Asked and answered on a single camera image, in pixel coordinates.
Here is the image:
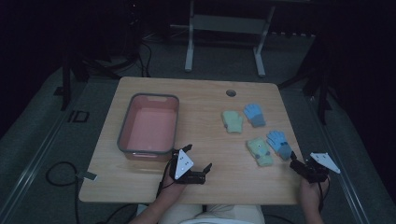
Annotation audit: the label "plain blue glove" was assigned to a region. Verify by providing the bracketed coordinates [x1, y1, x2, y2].
[242, 103, 267, 128]

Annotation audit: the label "black tripod stand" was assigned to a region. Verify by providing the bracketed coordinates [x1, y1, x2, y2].
[54, 0, 153, 112]

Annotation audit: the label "metal floor rail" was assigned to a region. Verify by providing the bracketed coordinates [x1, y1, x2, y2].
[306, 94, 373, 224]
[0, 102, 82, 224]

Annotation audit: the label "black floor cable loop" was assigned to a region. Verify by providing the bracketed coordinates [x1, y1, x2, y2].
[45, 161, 80, 224]

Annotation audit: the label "grey table clip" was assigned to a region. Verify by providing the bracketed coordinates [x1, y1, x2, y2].
[76, 171, 98, 182]

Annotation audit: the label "person's light trousers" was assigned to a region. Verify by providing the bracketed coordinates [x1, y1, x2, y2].
[157, 203, 265, 224]

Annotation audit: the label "blue glove with dark mark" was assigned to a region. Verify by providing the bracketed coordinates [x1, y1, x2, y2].
[265, 130, 293, 161]

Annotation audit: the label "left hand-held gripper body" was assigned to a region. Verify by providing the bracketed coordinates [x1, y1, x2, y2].
[169, 148, 207, 186]

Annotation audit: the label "hand-held gripper cable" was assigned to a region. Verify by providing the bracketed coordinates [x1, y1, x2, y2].
[316, 181, 331, 214]
[156, 158, 176, 198]

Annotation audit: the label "black cable under table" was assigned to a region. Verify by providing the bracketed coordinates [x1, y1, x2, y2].
[96, 203, 142, 224]

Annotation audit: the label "white metal desk frame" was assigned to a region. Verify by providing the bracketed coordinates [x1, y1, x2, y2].
[169, 0, 276, 78]

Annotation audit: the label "left hand-held gripper cable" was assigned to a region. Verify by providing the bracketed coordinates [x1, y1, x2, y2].
[156, 158, 176, 198]

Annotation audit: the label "pink plastic bin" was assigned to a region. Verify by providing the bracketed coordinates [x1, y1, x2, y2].
[117, 92, 180, 162]

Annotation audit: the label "person's left hand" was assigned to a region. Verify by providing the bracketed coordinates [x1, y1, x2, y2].
[160, 174, 188, 200]

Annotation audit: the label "green sock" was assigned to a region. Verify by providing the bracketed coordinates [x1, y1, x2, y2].
[220, 110, 244, 134]

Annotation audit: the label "right hand-held gripper cable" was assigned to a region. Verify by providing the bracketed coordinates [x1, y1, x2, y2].
[316, 181, 331, 214]

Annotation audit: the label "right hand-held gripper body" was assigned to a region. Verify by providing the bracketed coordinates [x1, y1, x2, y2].
[298, 152, 341, 184]

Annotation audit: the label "green glove with patch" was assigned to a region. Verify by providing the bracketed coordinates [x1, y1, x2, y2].
[246, 136, 276, 167]

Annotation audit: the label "person's right hand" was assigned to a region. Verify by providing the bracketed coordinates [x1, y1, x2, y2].
[300, 178, 330, 206]

